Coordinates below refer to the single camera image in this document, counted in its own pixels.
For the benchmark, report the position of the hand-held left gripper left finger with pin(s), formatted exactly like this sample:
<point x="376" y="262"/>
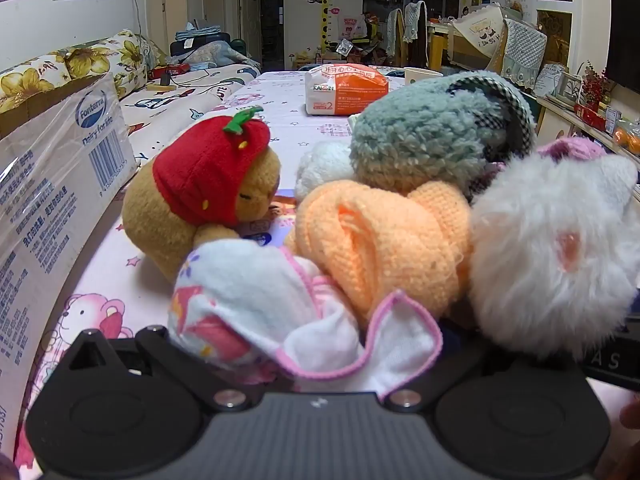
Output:
<point x="155" y="347"/>

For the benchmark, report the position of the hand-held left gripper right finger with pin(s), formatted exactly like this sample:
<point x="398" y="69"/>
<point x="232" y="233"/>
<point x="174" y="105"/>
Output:
<point x="460" y="360"/>

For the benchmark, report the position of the white printed cloth pink trim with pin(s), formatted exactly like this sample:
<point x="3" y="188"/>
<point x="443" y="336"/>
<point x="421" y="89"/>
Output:
<point x="250" y="300"/>

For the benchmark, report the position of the white fluffy plush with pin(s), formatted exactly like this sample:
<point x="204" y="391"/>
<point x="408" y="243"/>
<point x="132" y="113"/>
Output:
<point x="540" y="260"/>

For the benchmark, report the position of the orange knitted garment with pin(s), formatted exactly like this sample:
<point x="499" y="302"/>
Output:
<point x="380" y="245"/>

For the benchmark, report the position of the bear plush with strawberry hat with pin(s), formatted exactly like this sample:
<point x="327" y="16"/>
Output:
<point x="200" y="180"/>

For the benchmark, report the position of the cardboard box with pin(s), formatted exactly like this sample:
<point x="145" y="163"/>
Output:
<point x="60" y="200"/>

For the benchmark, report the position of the grey-green fleece hat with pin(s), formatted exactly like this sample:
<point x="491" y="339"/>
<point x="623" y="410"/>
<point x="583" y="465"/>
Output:
<point x="415" y="140"/>

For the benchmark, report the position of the small white plush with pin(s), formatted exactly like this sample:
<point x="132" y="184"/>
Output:
<point x="322" y="165"/>

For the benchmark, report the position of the person's right hand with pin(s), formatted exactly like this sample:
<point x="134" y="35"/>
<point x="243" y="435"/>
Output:
<point x="631" y="415"/>

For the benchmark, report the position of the pink printed tablecloth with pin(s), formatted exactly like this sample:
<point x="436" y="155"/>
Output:
<point x="125" y="285"/>

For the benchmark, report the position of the bag of oranges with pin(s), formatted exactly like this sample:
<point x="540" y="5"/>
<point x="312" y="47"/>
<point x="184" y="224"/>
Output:
<point x="627" y="140"/>

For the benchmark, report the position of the cream television cabinet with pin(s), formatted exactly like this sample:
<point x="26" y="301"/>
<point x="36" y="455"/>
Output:
<point x="560" y="125"/>

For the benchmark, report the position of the sofa with cartoon cover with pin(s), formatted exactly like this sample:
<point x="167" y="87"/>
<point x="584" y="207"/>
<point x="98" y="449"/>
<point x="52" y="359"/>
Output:
<point x="165" y="105"/>

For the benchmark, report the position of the small wooden block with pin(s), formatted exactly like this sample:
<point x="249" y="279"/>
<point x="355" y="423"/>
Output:
<point x="160" y="88"/>

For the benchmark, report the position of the red berry decoration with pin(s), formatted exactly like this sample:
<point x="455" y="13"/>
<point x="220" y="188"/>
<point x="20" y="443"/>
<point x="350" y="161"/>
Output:
<point x="595" y="95"/>

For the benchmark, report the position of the white table ornament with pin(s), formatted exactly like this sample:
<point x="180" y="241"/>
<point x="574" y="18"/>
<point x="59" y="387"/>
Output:
<point x="570" y="89"/>

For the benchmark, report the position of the red box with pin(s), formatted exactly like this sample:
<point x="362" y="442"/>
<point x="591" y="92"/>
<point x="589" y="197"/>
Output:
<point x="170" y="71"/>

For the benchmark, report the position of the white paper cup green dots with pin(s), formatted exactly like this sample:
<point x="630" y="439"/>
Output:
<point x="420" y="75"/>

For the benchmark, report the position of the orange white tissue pack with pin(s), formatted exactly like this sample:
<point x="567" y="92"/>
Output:
<point x="350" y="91"/>

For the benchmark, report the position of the blue-grey blanket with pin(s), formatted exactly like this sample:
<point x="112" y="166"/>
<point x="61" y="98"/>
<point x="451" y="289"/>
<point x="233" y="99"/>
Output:
<point x="227" y="55"/>

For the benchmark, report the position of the dark suitcase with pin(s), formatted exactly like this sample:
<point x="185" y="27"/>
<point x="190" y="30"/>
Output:
<point x="200" y="46"/>

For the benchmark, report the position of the yellow dining table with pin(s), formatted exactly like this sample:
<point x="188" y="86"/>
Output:
<point x="437" y="45"/>

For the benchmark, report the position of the wooden chair with crochet cover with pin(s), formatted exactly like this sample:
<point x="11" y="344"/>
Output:
<point x="525" y="50"/>

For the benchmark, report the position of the folded blue clothes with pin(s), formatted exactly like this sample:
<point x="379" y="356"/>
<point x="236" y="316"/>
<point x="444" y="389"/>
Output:
<point x="197" y="32"/>

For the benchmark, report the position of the beige bag with cartoon print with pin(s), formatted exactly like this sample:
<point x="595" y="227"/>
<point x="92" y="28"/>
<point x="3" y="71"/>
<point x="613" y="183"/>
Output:
<point x="477" y="35"/>

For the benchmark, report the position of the black television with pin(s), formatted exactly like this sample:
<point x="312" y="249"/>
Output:
<point x="627" y="30"/>

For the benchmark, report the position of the chair with light blue cover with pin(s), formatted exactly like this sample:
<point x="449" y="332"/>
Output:
<point x="415" y="25"/>
<point x="395" y="30"/>

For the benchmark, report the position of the white door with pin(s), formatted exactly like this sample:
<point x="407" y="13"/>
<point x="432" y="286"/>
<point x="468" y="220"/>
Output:
<point x="250" y="10"/>

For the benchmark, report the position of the pink white shopping bag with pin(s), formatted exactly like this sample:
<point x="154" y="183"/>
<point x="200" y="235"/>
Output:
<point x="352" y="25"/>

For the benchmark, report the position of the giraffe height chart sticker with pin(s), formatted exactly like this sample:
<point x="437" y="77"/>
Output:
<point x="330" y="15"/>

